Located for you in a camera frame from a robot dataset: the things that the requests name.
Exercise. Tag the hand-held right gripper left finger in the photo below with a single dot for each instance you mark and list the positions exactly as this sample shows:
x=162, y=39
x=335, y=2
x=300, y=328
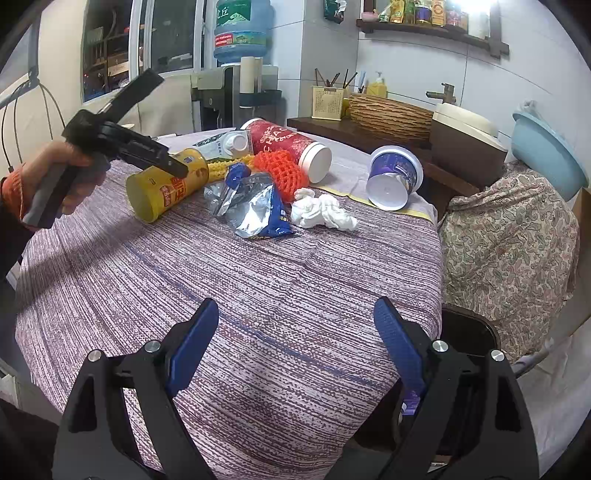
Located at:
x=194, y=353

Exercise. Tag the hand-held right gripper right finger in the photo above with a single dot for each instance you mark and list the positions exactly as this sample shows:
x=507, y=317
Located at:
x=398, y=353

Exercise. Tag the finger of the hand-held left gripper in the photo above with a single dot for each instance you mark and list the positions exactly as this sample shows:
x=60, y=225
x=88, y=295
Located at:
x=173, y=164
x=138, y=159

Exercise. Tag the yellow snack canister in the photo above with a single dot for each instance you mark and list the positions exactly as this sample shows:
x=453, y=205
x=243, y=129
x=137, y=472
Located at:
x=157, y=198

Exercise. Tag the black trash bin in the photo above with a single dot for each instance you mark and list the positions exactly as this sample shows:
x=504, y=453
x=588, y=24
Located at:
x=466, y=332

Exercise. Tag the blue silver snack wrapper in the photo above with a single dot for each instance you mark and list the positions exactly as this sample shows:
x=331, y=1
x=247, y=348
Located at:
x=261, y=212

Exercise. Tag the red cup with white lid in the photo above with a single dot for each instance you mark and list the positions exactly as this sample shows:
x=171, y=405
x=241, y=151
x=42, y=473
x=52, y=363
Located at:
x=281, y=141

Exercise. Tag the person's left forearm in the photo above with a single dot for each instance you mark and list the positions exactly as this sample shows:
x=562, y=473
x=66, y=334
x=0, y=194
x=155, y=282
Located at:
x=10, y=207

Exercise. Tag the person's left hand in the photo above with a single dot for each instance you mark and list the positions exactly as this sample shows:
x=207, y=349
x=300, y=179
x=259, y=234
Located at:
x=55, y=154

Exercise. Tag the yellow foam fruit net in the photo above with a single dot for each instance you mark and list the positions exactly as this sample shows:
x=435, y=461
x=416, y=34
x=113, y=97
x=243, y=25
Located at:
x=219, y=168

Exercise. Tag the white milk carton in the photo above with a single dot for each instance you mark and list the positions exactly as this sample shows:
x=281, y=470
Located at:
x=226, y=144

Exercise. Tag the small crumpled silver wrapper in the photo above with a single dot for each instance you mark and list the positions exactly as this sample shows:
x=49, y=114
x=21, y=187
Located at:
x=221, y=198

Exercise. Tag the white water dispenser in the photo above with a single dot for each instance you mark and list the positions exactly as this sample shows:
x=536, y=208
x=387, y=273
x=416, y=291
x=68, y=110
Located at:
x=217, y=92

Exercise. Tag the purple striped tablecloth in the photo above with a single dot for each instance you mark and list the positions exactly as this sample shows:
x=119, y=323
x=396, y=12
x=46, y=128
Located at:
x=277, y=300

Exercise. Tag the orange foam fruit net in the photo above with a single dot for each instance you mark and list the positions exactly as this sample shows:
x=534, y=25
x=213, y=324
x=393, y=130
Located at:
x=277, y=170

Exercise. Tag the beige paper roll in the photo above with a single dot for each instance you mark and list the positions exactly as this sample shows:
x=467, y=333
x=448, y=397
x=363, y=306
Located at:
x=250, y=81

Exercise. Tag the blue water jug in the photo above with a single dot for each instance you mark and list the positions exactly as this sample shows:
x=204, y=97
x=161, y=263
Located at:
x=240, y=32

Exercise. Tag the crumpled white tissue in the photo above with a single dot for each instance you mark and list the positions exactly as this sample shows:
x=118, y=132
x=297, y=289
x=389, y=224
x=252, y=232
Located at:
x=318, y=210

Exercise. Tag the paisley cloth cover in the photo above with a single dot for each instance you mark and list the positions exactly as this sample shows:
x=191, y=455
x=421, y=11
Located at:
x=508, y=240

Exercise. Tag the large white nonwoven cloth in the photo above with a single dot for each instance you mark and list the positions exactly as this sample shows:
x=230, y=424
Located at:
x=554, y=401

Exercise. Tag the beige chopstick holder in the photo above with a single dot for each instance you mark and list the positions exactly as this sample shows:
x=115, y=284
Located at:
x=328, y=104

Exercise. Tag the white cloth yellow trim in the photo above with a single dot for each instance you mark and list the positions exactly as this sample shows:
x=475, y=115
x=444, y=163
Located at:
x=351, y=184

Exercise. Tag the dark wooden counter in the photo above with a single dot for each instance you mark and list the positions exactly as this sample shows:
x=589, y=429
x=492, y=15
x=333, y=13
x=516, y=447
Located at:
x=351, y=134

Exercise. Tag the dark chopsticks bundle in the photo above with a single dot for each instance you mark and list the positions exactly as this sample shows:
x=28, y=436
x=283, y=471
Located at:
x=332, y=79

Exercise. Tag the yellow soap bottle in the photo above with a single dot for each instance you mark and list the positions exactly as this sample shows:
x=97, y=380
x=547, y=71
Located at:
x=377, y=87

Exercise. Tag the wicker basket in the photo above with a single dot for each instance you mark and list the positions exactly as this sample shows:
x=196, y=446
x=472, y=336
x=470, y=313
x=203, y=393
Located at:
x=392, y=117

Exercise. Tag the brown wooden cabinet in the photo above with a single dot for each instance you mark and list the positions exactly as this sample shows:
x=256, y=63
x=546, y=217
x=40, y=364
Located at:
x=585, y=207

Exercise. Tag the white brown rice cooker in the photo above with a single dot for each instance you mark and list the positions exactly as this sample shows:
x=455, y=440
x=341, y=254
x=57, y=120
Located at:
x=466, y=122

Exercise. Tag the light blue plastic basin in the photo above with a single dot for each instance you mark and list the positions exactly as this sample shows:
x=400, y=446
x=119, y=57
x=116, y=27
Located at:
x=549, y=152

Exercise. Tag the brass faucet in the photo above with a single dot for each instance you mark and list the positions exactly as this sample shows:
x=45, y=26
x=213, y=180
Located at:
x=445, y=94

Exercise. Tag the row of shelf jars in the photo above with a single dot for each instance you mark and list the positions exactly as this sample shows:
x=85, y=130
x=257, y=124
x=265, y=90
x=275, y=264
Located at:
x=415, y=11

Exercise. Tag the window frame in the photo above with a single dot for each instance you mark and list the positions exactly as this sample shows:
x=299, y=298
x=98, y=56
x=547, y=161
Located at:
x=138, y=46

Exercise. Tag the dark wooden wall shelf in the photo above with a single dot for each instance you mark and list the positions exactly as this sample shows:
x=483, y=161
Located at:
x=429, y=32

